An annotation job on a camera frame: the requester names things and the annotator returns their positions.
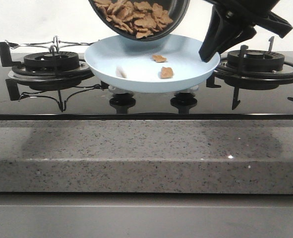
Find grey cabinet front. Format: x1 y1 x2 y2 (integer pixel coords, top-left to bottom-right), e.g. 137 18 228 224
0 194 293 238

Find light blue plate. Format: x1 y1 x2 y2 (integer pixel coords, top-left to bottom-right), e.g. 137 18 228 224
84 34 220 93

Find brown meat pieces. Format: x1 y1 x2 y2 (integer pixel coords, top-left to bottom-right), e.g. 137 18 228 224
93 0 175 79

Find right black pan support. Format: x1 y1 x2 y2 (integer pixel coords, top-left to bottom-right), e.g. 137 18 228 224
206 37 293 110

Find right gas burner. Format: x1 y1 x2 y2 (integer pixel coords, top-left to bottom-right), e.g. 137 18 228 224
215 50 293 80

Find black frying pan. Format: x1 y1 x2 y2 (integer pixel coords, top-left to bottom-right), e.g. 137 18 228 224
89 0 189 42

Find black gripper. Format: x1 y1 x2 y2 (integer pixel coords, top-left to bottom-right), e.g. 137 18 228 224
199 0 293 62

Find left gas burner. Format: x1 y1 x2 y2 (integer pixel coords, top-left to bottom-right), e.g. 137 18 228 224
8 51 93 82

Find right silver stove knob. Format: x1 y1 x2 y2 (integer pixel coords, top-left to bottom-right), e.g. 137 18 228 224
174 85 199 96

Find silver stove knob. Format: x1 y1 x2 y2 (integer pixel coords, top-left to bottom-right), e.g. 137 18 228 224
108 85 134 95
174 85 199 96

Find left black pan support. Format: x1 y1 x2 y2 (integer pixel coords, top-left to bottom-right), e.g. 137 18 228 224
0 41 95 84

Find left silver stove knob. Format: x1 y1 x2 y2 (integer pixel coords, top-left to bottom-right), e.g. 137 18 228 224
108 85 134 95

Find wire pan reducer ring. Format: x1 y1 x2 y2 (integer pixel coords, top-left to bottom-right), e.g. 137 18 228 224
5 35 95 54

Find gas burner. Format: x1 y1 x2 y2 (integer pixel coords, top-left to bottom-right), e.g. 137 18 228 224
215 50 293 80
8 51 93 82

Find black pan support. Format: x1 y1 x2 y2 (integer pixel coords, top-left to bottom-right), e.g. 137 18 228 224
0 41 95 84
206 37 293 110

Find black glass cooktop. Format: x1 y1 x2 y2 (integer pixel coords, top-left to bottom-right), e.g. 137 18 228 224
0 62 293 120

